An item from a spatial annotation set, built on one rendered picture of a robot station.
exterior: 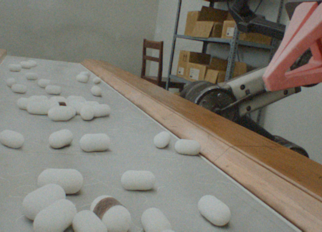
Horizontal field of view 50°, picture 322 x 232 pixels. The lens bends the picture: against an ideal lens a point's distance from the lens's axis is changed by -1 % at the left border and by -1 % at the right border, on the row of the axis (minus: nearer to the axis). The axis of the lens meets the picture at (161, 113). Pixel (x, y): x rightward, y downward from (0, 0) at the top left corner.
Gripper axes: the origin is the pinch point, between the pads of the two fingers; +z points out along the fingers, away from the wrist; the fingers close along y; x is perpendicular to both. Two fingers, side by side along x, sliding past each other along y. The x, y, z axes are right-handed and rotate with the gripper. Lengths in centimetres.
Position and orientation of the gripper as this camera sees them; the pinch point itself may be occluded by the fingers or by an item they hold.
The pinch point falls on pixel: (274, 78)
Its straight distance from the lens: 30.2
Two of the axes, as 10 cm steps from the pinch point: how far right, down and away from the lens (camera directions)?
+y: 3.4, 2.5, -9.1
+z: -8.1, 5.7, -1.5
